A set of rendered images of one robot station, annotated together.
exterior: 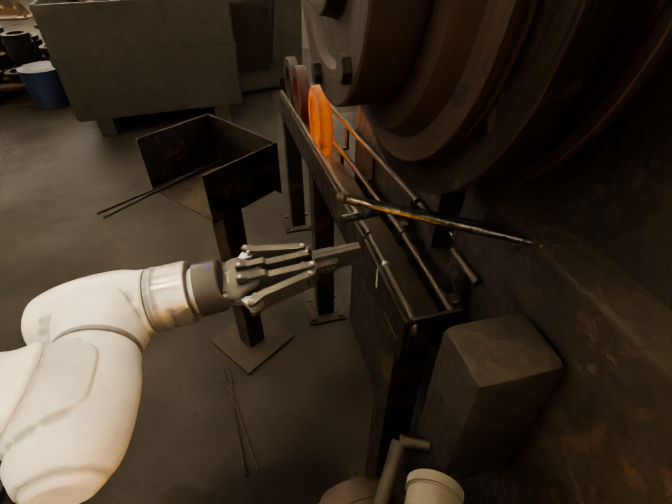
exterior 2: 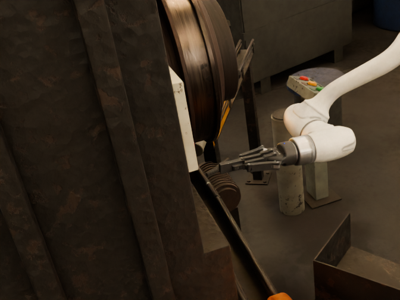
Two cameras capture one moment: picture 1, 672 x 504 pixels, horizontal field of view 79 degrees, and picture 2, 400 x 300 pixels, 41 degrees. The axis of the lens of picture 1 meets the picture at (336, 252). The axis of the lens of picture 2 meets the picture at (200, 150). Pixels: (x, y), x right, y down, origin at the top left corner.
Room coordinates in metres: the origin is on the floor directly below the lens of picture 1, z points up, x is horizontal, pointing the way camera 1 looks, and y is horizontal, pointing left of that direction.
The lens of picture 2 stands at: (1.81, -0.06, 1.58)
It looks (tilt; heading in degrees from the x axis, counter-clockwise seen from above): 29 degrees down; 181
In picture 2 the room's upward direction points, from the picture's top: 10 degrees counter-clockwise
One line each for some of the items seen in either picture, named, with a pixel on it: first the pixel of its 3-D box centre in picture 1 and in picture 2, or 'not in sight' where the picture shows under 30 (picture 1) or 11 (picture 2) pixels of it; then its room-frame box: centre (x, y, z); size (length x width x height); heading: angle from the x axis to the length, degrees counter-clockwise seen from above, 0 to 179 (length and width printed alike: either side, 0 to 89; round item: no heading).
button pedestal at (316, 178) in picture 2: not in sight; (314, 141); (-0.36, 0.44, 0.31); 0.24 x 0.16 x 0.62; 14
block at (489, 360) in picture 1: (479, 405); not in sight; (0.25, -0.17, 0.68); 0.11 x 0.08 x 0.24; 104
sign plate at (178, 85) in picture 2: not in sight; (168, 103); (0.83, -0.12, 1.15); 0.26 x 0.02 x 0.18; 14
